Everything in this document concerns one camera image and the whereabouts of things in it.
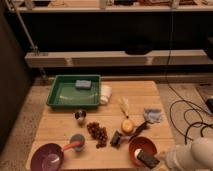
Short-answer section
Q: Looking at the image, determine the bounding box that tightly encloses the red spoon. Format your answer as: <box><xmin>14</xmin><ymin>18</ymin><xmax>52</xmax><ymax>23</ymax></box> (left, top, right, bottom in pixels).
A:
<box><xmin>61</xmin><ymin>141</ymin><xmax>82</xmax><ymax>152</ymax></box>

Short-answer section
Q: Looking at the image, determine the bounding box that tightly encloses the dark object on shelf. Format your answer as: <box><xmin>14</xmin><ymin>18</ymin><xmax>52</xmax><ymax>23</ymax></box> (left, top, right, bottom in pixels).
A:
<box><xmin>124</xmin><ymin>37</ymin><xmax>153</xmax><ymax>55</ymax></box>

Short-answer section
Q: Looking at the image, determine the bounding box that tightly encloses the small black block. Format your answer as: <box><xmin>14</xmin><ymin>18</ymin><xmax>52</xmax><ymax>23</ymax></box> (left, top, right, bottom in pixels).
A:
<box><xmin>110</xmin><ymin>131</ymin><xmax>122</xmax><ymax>147</ymax></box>

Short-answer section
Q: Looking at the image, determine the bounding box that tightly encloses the blue sponge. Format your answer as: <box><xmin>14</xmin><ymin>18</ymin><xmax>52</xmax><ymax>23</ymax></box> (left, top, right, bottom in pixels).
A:
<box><xmin>75</xmin><ymin>80</ymin><xmax>92</xmax><ymax>90</ymax></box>

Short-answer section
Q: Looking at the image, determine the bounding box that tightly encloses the yellow orange fruit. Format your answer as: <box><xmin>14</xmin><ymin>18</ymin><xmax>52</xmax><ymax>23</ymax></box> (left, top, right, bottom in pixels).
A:
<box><xmin>121</xmin><ymin>119</ymin><xmax>134</xmax><ymax>134</ymax></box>

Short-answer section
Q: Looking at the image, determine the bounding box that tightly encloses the lower white shelf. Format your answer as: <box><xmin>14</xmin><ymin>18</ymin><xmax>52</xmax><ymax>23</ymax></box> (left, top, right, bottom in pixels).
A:
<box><xmin>25</xmin><ymin>50</ymin><xmax>213</xmax><ymax>68</ymax></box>

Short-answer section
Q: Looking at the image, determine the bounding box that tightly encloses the red bowl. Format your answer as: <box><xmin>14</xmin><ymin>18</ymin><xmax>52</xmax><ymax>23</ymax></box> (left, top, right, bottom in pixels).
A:
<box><xmin>129</xmin><ymin>137</ymin><xmax>157</xmax><ymax>167</ymax></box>

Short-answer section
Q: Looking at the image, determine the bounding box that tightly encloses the blue crumpled cloth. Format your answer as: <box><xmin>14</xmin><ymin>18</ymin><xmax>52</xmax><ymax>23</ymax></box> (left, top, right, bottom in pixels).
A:
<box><xmin>144</xmin><ymin>109</ymin><xmax>162</xmax><ymax>124</ymax></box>

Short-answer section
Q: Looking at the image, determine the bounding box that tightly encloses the green plastic tray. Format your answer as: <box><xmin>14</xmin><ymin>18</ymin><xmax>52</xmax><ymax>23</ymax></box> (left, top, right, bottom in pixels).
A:
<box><xmin>46</xmin><ymin>75</ymin><xmax>101</xmax><ymax>109</ymax></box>

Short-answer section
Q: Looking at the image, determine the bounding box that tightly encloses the black marker tool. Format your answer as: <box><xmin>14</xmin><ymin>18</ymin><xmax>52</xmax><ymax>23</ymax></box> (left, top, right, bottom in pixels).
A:
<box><xmin>129</xmin><ymin>121</ymin><xmax>148</xmax><ymax>141</ymax></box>

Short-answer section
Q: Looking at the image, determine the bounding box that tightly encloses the black eraser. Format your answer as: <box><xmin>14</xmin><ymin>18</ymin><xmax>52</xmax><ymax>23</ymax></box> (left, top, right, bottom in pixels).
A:
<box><xmin>137</xmin><ymin>150</ymin><xmax>160</xmax><ymax>169</ymax></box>

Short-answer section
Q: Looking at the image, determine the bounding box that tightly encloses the white shelf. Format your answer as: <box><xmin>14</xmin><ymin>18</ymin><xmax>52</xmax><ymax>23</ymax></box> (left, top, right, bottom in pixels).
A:
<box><xmin>5</xmin><ymin>0</ymin><xmax>213</xmax><ymax>13</ymax></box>
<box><xmin>25</xmin><ymin>50</ymin><xmax>213</xmax><ymax>68</ymax></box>

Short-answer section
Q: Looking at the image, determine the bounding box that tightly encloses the bunch of brown grapes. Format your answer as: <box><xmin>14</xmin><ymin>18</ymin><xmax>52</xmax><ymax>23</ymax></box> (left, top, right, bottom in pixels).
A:
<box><xmin>87</xmin><ymin>122</ymin><xmax>108</xmax><ymax>148</ymax></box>

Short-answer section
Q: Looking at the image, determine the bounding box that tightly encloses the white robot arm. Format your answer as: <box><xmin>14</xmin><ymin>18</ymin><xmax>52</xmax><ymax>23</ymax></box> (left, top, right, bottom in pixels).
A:
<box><xmin>152</xmin><ymin>137</ymin><xmax>213</xmax><ymax>171</ymax></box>

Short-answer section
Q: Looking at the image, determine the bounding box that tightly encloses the cream feather brush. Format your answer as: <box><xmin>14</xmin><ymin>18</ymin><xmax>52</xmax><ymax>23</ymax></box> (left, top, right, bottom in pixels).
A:
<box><xmin>119</xmin><ymin>97</ymin><xmax>129</xmax><ymax>118</ymax></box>

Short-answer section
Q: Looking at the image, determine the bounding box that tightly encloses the metal diagonal pole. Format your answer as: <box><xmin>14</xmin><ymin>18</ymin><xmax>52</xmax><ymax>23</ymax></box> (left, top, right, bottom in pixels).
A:
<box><xmin>8</xmin><ymin>0</ymin><xmax>48</xmax><ymax>83</ymax></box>

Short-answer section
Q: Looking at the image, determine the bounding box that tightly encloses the small metal cup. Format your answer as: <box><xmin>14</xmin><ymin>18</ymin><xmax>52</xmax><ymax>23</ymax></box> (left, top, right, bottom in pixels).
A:
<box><xmin>75</xmin><ymin>110</ymin><xmax>87</xmax><ymax>125</ymax></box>

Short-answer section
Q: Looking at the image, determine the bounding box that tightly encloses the teal cup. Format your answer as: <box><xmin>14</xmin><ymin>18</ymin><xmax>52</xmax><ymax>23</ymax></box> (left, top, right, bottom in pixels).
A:
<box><xmin>69</xmin><ymin>134</ymin><xmax>85</xmax><ymax>152</ymax></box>

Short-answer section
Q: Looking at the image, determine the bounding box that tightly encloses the white rolled cloth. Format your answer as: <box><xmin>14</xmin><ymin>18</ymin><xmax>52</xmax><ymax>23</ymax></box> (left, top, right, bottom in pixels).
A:
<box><xmin>100</xmin><ymin>85</ymin><xmax>112</xmax><ymax>105</ymax></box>

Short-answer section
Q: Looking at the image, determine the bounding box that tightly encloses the upper white shelf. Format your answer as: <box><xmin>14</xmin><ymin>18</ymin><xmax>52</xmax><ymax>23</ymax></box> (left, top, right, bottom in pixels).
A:
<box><xmin>5</xmin><ymin>0</ymin><xmax>213</xmax><ymax>13</ymax></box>

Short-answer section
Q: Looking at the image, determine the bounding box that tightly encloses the purple bowl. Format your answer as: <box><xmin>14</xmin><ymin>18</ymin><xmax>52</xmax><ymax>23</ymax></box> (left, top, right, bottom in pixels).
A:
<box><xmin>30</xmin><ymin>143</ymin><xmax>64</xmax><ymax>171</ymax></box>

